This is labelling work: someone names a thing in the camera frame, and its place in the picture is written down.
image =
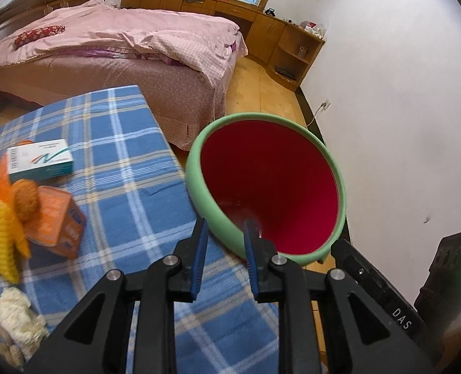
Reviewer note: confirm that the cream plush toy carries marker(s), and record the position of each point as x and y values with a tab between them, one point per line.
18	315

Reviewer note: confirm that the white and teal box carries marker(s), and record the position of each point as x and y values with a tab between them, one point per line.
39	159

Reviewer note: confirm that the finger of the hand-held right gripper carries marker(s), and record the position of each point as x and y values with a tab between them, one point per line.
351	261

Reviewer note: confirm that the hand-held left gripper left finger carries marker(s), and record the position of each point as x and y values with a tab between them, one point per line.
199	253

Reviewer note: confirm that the knitted sunflower toy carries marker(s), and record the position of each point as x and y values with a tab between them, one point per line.
0	226

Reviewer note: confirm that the red patterned pillow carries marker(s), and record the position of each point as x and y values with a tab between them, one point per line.
39	34

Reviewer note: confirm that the orange cardboard box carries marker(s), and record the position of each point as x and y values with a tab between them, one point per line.
59	218

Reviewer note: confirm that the flat black device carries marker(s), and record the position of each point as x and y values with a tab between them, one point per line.
285	71

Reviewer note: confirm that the blue plaid tablecloth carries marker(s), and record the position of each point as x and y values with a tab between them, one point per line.
117	144

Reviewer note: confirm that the white wall socket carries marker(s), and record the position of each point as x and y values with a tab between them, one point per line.
324	105

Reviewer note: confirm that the pink checked quilt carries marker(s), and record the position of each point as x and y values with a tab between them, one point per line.
137	31

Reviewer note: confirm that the small jar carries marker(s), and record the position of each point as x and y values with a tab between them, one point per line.
302	50

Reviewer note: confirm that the pink and white clutter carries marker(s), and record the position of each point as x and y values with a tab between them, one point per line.
312	29

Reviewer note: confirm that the green and red bin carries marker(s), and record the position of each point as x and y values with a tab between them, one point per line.
269	171

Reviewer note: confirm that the small black gadget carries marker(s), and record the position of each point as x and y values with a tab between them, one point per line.
270	11

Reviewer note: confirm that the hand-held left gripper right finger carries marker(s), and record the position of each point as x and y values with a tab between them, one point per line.
250	253

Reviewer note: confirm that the long wooden cabinet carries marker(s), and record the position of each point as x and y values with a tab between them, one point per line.
269	35

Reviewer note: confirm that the wooden bed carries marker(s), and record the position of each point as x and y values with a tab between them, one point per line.
137	78

